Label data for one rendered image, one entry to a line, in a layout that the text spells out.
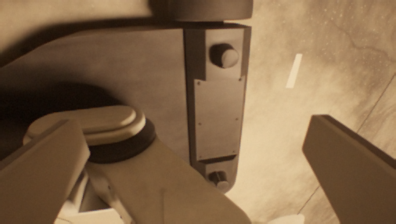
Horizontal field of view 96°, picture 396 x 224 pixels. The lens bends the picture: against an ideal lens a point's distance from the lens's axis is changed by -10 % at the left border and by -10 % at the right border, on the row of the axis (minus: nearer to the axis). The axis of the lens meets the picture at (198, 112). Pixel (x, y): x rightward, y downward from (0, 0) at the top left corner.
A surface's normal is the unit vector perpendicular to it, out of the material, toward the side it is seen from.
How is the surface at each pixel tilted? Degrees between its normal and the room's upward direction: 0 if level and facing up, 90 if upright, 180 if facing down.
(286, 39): 0
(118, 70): 0
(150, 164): 90
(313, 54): 0
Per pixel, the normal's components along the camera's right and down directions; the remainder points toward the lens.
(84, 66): 0.21, 0.47
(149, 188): -0.02, -0.88
